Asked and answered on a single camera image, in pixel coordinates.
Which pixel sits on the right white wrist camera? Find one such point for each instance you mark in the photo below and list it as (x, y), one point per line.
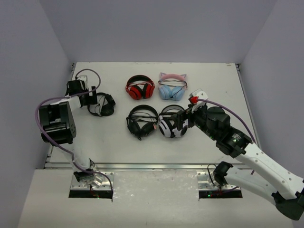
(197, 99)

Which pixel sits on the aluminium rail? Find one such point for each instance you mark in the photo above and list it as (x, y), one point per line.
(140, 166)

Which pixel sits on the pink blue cat-ear headphones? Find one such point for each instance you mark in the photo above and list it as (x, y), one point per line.
(172, 86)

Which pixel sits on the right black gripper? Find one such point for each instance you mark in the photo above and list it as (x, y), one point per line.
(182, 115)

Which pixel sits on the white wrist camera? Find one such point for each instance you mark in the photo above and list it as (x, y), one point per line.
(197, 99)
(83, 79)

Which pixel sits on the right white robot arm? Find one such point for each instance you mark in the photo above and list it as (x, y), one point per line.
(274, 183)

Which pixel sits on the black on-ear headphones with cable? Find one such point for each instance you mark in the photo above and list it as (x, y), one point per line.
(104, 109)

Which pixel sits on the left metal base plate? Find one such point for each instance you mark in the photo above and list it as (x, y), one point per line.
(99, 183)

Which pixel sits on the metal base plate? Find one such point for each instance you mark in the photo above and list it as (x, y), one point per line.
(206, 182)
(99, 183)

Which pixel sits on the white and black headphones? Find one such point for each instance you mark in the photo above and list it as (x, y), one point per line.
(167, 128)

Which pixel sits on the black over-ear headphones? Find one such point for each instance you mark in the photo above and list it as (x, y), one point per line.
(142, 121)

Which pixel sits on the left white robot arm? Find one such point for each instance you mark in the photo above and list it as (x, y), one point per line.
(58, 127)

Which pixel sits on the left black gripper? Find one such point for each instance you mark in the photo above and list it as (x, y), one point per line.
(92, 95)

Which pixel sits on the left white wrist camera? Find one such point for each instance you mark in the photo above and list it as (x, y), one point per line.
(83, 79)

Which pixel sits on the red and black headphones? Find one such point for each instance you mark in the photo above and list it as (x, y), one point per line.
(140, 87)

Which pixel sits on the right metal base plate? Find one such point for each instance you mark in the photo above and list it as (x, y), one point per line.
(206, 182)

